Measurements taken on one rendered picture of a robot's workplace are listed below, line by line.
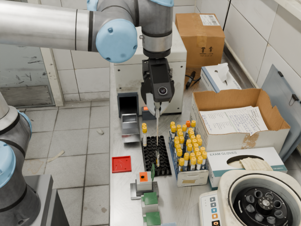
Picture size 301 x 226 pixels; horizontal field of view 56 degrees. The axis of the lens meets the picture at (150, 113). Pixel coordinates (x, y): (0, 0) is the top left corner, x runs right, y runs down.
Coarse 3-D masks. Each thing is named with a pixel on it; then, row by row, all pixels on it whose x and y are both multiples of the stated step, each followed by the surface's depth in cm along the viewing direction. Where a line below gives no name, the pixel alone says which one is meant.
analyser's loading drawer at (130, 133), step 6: (120, 108) 120; (126, 108) 120; (132, 108) 120; (126, 114) 112; (132, 114) 112; (126, 120) 114; (132, 120) 114; (126, 126) 110; (132, 126) 110; (126, 132) 109; (132, 132) 109; (138, 132) 109; (126, 138) 106; (132, 138) 107; (138, 138) 107
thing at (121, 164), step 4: (116, 156) 104; (120, 156) 104; (124, 156) 104; (128, 156) 104; (112, 160) 102; (116, 160) 103; (120, 160) 103; (124, 160) 103; (128, 160) 103; (112, 164) 101; (116, 164) 102; (120, 164) 102; (124, 164) 102; (128, 164) 102; (112, 168) 100; (116, 168) 100; (120, 168) 100; (124, 168) 100; (128, 168) 100; (112, 172) 99; (116, 172) 99; (120, 172) 99
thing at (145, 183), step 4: (140, 172) 90; (144, 172) 90; (148, 172) 90; (140, 176) 88; (144, 176) 88; (148, 176) 88; (140, 180) 87; (144, 180) 87; (148, 180) 87; (140, 184) 87; (144, 184) 88; (148, 184) 88; (140, 188) 89; (144, 188) 89; (148, 188) 89
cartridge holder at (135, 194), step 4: (136, 180) 92; (132, 184) 94; (136, 184) 91; (152, 184) 91; (156, 184) 94; (132, 188) 92; (136, 188) 90; (152, 188) 90; (156, 188) 92; (132, 192) 91; (136, 192) 89; (140, 192) 89; (144, 192) 89; (148, 192) 90; (156, 192) 91; (132, 196) 90; (136, 196) 90; (140, 196) 90
